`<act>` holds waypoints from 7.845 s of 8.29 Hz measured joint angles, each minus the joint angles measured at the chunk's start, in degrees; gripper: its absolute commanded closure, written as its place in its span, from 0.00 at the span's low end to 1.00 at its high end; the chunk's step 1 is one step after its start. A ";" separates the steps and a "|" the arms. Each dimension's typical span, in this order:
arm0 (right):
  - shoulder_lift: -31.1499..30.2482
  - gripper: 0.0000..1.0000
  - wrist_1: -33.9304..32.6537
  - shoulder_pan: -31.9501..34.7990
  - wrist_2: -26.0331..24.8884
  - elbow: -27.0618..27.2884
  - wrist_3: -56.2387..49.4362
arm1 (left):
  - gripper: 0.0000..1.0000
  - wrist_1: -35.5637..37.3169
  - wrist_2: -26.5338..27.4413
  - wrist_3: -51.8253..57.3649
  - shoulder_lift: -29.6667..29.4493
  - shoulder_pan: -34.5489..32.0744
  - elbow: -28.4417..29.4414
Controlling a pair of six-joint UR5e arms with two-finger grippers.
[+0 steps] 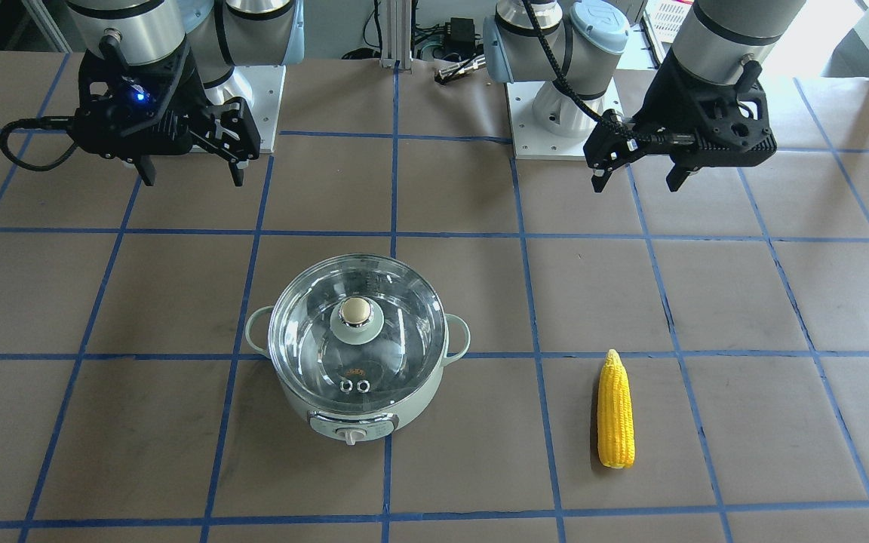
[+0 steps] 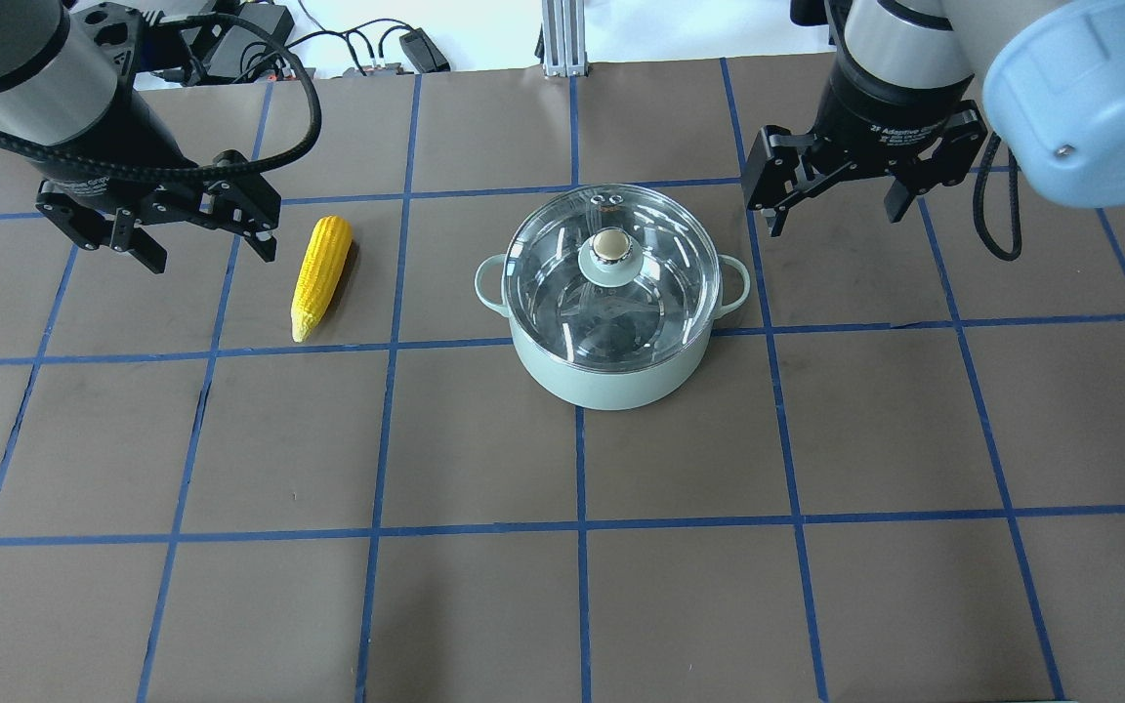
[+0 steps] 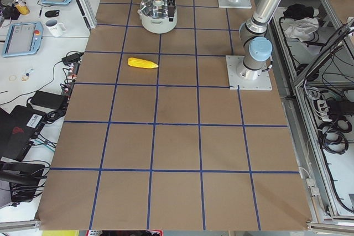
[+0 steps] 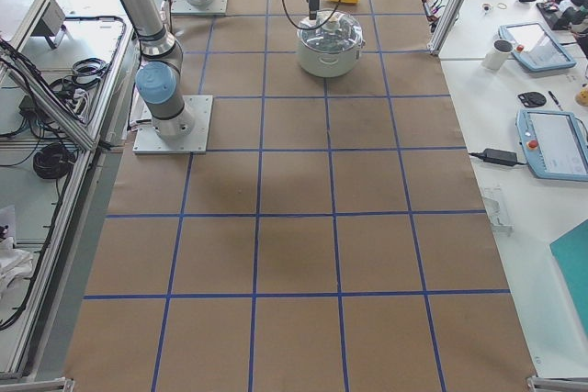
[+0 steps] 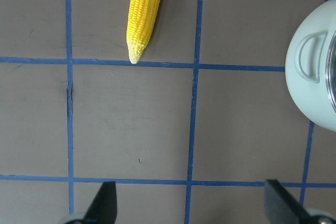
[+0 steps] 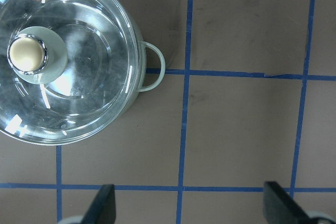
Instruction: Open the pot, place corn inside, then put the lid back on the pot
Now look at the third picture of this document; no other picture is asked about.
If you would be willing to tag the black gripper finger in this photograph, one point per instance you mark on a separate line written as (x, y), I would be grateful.
(171, 10)

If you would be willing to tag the glass pot lid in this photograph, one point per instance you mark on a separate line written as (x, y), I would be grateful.
(156, 9)

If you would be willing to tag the yellow corn cob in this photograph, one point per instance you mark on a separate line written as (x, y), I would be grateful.
(142, 63)

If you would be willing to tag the black power adapter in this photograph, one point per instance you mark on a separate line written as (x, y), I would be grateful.
(72, 58)

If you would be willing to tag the white mug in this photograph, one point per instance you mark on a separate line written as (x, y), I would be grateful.
(55, 27)

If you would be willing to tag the black computer mouse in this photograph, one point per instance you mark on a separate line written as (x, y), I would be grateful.
(52, 13)

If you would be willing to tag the black cloth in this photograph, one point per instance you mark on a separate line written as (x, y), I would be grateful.
(298, 11)

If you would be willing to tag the white crumpled cloth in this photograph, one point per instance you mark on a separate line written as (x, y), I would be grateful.
(303, 29)

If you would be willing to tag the large blue teach pendant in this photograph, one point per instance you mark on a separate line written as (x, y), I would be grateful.
(23, 39)

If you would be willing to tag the black power brick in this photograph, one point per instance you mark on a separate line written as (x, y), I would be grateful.
(48, 100)

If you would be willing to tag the white power strip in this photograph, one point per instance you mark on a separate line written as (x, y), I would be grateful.
(323, 110)

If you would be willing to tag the black laptop with red logo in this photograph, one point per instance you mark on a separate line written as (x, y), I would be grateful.
(18, 128)

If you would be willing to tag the black device bottom left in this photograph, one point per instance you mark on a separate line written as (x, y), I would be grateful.
(21, 182)

